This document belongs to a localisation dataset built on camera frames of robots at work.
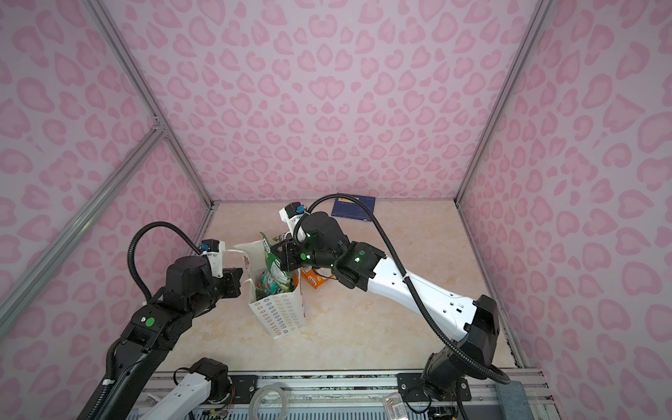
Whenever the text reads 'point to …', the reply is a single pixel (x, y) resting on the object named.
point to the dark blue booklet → (346, 207)
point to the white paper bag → (282, 314)
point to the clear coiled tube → (253, 408)
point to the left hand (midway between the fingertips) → (242, 266)
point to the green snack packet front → (275, 266)
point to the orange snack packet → (317, 276)
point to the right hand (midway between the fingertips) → (270, 249)
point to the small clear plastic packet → (395, 407)
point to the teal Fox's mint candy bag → (266, 286)
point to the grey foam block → (513, 401)
